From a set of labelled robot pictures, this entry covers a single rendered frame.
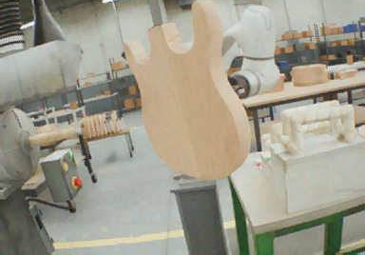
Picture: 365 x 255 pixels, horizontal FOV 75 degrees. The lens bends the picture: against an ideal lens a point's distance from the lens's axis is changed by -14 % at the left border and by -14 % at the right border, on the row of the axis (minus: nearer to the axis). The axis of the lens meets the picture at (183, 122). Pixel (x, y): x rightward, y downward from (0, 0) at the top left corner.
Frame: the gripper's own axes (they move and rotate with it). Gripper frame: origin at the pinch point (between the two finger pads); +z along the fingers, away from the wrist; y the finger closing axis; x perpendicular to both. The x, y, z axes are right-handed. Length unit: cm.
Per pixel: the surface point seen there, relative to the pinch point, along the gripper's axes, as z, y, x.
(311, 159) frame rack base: -17.4, -22.2, -21.2
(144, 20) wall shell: -662, 906, 222
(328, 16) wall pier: -1255, 353, 65
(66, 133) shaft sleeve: 22.8, 37.5, -0.2
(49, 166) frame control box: 27, 68, -15
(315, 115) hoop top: -20.8, -23.5, -9.9
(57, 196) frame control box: 29, 69, -29
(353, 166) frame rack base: -27.0, -31.4, -27.6
